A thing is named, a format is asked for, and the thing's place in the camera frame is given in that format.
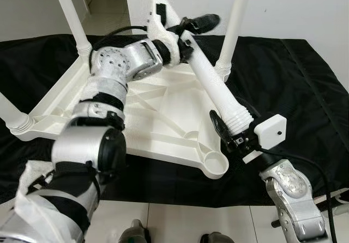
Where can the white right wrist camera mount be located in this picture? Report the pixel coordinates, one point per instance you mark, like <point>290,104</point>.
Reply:
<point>270,131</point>

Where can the white plastic table leg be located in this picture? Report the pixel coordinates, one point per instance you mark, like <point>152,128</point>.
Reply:
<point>71,14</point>
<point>13,115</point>
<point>215,85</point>
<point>237,19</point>

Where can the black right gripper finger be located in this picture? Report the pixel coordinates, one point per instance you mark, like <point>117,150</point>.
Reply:
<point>220,127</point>
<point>251,111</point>

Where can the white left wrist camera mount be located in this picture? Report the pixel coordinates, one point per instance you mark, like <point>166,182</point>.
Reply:
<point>155,25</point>

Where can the white metal frame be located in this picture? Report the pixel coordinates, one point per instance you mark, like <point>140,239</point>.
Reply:
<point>338,199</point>

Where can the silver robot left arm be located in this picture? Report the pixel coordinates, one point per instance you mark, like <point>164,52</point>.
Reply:
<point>87,145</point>

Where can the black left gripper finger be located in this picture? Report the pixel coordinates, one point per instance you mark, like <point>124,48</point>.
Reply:
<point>206,21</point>
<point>185,50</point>

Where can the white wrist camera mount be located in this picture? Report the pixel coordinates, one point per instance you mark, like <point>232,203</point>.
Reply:
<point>155,25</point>
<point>270,131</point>

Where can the grey robot right leg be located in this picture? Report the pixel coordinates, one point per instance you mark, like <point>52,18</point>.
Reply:
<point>217,237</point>

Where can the black table cloth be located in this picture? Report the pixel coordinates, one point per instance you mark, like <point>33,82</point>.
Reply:
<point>289,90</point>

